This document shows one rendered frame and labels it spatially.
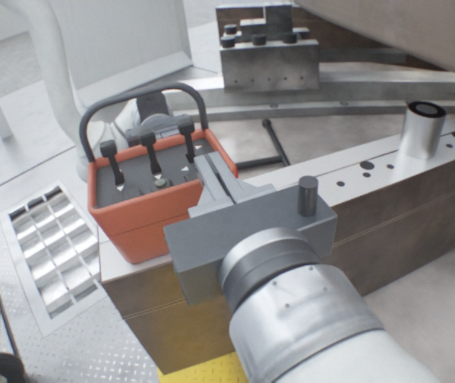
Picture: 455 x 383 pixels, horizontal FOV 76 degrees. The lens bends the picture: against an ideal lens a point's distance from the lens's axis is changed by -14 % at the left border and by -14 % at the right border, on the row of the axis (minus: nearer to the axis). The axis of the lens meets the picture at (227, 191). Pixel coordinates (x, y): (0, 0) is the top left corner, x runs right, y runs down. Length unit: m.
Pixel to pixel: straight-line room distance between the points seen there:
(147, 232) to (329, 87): 1.38
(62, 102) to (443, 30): 0.79
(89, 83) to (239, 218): 3.14
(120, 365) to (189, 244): 1.01
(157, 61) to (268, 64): 2.23
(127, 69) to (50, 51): 2.78
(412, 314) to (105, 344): 1.00
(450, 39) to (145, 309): 0.74
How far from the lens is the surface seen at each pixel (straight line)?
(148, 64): 3.56
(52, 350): 1.38
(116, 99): 0.48
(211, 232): 0.25
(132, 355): 1.23
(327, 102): 1.71
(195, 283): 0.25
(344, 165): 0.66
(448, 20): 0.73
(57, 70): 0.74
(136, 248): 0.48
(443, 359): 0.89
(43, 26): 0.72
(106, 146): 0.45
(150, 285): 0.52
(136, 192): 0.43
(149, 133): 0.45
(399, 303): 0.92
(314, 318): 0.18
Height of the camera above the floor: 1.05
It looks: 39 degrees down
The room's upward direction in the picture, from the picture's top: 8 degrees counter-clockwise
